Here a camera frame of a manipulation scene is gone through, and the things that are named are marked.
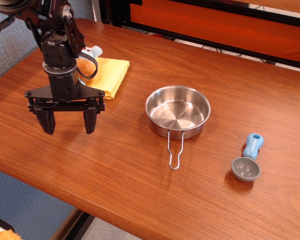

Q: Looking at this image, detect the blue grey measuring spoon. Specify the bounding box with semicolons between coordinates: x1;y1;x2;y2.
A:
231;133;264;182

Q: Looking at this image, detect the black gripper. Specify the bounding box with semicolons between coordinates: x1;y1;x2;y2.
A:
24;61;105;135

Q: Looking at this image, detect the blue elephant plush toy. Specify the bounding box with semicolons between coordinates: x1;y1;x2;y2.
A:
77;45;103;86

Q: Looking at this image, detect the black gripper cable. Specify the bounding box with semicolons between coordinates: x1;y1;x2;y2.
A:
75;52;99;80

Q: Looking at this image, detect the orange panel black frame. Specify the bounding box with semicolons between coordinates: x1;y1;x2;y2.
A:
99;0;300;68

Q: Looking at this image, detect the orange fuzzy object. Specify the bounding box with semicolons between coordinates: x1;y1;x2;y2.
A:
0;230;22;240

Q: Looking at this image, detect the stainless steel pan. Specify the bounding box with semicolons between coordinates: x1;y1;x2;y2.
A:
145;85;211;170

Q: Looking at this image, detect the yellow folded cloth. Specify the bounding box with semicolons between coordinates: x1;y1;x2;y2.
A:
79;57;130;100

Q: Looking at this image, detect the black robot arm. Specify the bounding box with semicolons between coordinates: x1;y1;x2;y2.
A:
0;0;105;135

